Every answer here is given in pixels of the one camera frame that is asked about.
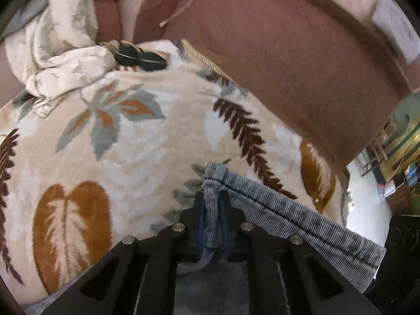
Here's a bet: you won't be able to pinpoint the dark object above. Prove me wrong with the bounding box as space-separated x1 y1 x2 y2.
364 214 420 315

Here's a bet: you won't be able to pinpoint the beige cord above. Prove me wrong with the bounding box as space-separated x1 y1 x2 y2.
159 0 206 28

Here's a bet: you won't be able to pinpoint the blue grey denim pants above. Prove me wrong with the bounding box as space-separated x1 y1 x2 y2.
24 162 388 315

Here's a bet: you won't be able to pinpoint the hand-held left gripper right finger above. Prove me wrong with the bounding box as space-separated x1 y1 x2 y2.
219 190 382 315

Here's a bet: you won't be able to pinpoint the wooden chair frame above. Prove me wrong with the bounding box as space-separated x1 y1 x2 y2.
360 120 396 178

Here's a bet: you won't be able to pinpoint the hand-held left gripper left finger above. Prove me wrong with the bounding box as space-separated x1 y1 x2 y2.
42 191 207 315

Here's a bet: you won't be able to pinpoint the white patterned cloth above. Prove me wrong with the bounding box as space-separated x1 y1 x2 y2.
5 0 136 118

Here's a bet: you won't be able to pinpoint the red pink padded cushion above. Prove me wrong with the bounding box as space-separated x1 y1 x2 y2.
94 0 412 173

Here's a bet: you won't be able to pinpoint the leaf print fleece blanket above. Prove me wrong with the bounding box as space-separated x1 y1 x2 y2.
0 39 351 306

